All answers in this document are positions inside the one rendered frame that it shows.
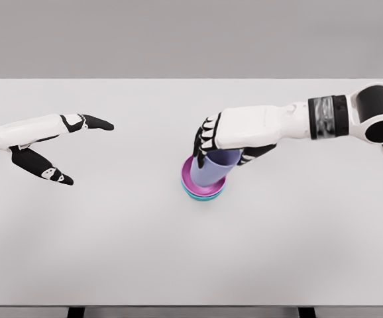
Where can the lavender cup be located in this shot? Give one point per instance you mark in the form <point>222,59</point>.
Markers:
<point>211,170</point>

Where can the magenta bowl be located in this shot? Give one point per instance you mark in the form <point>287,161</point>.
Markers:
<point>186,174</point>

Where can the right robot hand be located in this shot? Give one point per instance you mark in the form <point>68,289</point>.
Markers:
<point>244,124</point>

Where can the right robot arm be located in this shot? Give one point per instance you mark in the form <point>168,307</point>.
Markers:
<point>344,114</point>

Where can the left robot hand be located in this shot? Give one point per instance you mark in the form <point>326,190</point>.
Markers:
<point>39,126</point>

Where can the teal bowl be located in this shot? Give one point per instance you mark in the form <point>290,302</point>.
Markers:
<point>208,197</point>

